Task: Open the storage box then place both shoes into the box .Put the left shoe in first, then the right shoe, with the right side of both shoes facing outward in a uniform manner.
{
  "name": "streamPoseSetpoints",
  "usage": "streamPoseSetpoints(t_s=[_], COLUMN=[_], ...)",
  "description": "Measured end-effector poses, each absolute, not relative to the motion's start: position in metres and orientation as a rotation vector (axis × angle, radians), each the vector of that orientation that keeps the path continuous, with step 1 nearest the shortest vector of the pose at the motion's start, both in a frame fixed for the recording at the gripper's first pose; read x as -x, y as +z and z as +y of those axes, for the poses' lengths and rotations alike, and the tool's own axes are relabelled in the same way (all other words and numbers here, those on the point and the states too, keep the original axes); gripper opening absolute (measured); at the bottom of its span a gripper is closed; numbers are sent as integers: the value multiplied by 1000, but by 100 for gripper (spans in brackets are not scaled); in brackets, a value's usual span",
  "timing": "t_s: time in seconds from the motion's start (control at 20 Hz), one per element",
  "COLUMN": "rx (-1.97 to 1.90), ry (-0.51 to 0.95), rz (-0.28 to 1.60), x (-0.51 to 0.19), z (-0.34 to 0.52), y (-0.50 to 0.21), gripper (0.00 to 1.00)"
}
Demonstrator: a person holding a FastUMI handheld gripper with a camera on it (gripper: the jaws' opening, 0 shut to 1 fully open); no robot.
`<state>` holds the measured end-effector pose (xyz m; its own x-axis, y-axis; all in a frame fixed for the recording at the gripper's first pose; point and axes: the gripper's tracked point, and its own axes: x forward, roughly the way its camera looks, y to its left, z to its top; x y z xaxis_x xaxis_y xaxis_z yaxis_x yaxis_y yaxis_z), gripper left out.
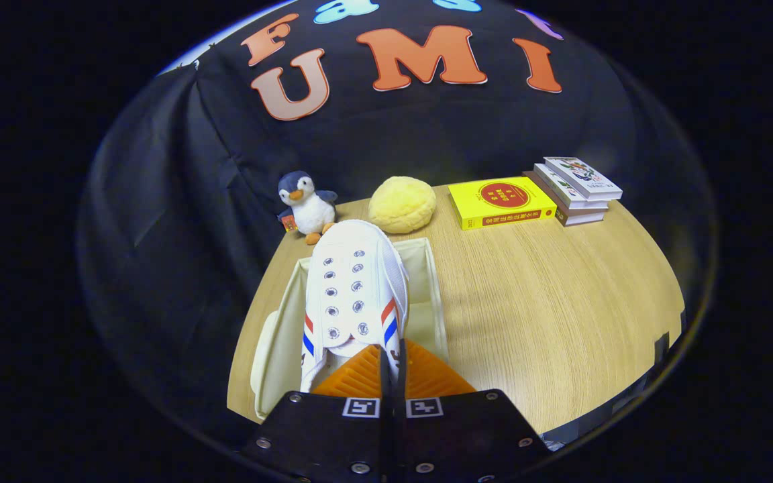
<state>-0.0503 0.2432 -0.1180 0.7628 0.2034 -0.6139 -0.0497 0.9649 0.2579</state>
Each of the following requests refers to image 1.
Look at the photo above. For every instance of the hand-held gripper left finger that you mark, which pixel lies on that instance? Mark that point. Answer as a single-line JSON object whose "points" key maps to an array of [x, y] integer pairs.
{"points": [[333, 436]]}

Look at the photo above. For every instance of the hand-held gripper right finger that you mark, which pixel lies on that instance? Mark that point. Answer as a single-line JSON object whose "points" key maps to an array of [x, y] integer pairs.
{"points": [[453, 436]]}

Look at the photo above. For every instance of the brown cover book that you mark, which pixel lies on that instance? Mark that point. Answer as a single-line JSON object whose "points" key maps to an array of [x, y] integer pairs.
{"points": [[581, 218]]}

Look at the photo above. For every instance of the white book with floral cover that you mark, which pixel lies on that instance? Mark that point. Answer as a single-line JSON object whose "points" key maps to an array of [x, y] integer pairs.
{"points": [[581, 176]]}

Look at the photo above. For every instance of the yellow book with red circle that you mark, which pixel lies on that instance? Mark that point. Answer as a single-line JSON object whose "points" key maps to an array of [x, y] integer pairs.
{"points": [[500, 196]]}

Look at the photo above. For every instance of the penguin plush toy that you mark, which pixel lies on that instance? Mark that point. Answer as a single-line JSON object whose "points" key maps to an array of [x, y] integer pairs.
{"points": [[313, 211]]}

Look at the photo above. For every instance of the cream fabric storage box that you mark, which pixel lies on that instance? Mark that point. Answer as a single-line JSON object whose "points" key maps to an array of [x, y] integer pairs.
{"points": [[427, 302]]}

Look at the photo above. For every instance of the yellow round plush bun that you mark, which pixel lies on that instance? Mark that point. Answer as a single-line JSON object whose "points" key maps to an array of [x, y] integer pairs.
{"points": [[401, 204]]}

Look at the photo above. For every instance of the white striped canvas shoe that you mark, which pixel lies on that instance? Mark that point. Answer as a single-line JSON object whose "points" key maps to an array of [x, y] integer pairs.
{"points": [[353, 268]]}

